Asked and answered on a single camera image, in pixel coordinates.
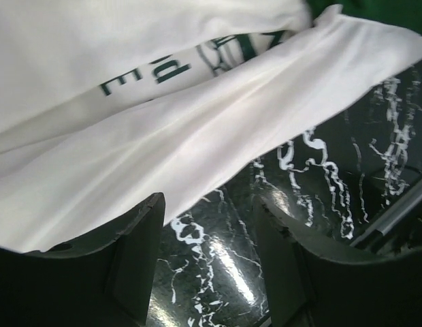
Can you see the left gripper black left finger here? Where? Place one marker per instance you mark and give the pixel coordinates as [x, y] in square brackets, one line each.
[101, 278]

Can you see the white and green raglan t-shirt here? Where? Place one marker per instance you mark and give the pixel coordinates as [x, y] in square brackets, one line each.
[103, 103]

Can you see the slotted aluminium front rail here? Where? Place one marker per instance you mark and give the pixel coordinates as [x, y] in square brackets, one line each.
[391, 220]

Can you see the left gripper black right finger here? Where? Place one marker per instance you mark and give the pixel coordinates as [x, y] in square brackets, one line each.
[313, 280]

